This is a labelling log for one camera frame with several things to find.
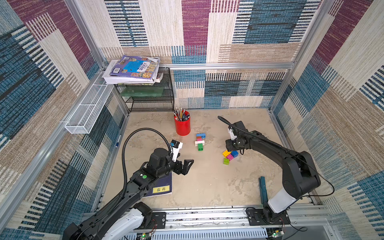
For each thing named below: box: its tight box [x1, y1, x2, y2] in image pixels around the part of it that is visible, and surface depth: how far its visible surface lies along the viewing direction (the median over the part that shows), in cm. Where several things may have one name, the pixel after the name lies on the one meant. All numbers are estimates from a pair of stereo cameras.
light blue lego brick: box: [196, 133, 206, 139], surface depth 107 cm
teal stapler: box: [258, 176, 268, 205], surface depth 83 cm
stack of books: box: [101, 55, 164, 86], surface depth 81 cm
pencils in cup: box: [174, 107, 190, 122], surface depth 101 cm
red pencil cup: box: [174, 110, 191, 136], surface depth 104 cm
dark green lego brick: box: [197, 143, 204, 151], surface depth 101 cm
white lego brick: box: [194, 140, 205, 148], surface depth 101 cm
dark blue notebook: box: [143, 171, 173, 198], surface depth 83 cm
